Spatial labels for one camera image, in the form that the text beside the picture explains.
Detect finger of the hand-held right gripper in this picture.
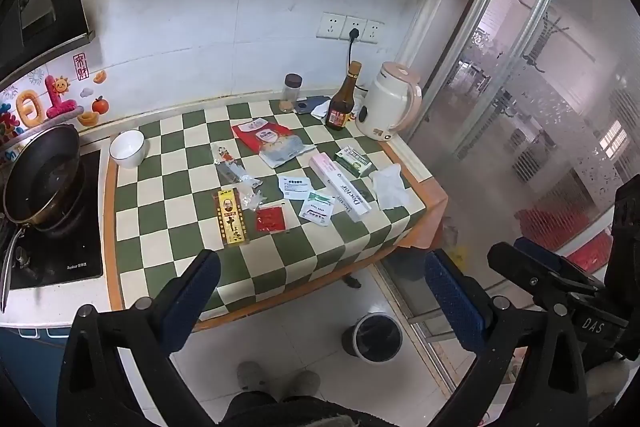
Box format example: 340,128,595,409
487,242,602,309
514,236,609,292

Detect yellow red long packet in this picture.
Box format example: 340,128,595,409
214,189,250,247

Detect red white food packet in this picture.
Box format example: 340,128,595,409
231,118,317,168

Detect grey slipper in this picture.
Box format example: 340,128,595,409
236,361,271,393
282,369,321,400

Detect white ceramic bowl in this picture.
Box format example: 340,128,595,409
109,129,150,169

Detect clear wrapper with figure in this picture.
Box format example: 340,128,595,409
212,146,263,186

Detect dark blue flat item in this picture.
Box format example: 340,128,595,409
295,96,331,114

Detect checked green white tablecloth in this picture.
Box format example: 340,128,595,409
112,99,431,313

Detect red crate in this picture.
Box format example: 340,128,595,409
517,207,613,268

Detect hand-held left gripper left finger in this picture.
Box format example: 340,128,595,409
56,249,223,427

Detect person's right forearm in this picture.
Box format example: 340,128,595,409
585,359,632,413

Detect grey trash bin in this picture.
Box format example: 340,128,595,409
342,313,403,362

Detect green white sachet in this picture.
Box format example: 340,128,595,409
299,191,335,224

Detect sliding glass door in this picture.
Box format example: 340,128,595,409
400,0,640,258

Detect colourful wall stickers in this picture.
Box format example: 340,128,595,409
0,54,108,142

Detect clear crumpled wrapper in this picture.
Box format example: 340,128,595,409
235,186,266,211

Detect green white small box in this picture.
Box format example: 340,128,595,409
335,146,375,178

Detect white wall socket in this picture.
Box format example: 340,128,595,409
361,19,385,46
316,12,347,40
341,15,368,42

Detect pink white long box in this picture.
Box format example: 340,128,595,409
308,152,373,223

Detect person's dark trousers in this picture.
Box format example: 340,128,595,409
215,389,361,427

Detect red sachet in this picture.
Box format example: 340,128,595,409
255,205,286,233

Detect cream electric kettle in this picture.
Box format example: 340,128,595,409
355,62,422,142

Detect black wok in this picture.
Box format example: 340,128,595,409
0,124,83,313

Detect brown glass bottle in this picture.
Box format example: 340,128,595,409
325,61,362,131

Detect black plug with cable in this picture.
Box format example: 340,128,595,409
345,27,362,78

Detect white tissue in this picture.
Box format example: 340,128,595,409
369,163,410,210

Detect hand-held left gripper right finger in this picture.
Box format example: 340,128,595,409
424,251,589,427

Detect black range hood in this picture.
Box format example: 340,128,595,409
0,0,96,78

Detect black stove top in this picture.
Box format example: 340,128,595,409
0,152,104,291

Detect glass spice jar brown lid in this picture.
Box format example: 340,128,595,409
280,73,303,114

